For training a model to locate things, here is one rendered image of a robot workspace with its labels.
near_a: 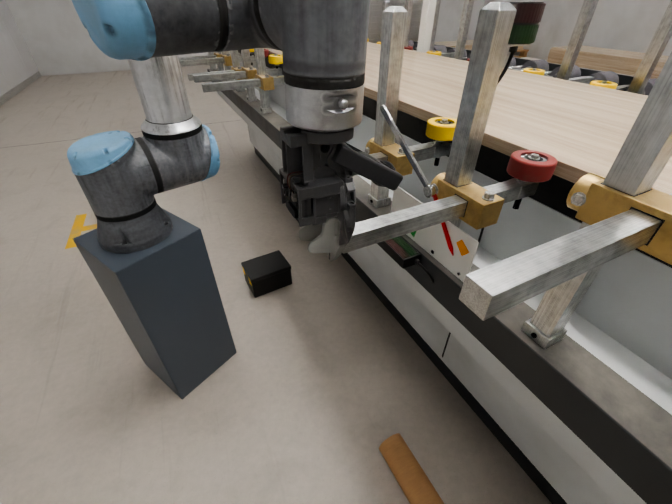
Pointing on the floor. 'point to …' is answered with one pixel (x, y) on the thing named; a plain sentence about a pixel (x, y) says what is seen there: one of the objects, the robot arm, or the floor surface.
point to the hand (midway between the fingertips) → (336, 252)
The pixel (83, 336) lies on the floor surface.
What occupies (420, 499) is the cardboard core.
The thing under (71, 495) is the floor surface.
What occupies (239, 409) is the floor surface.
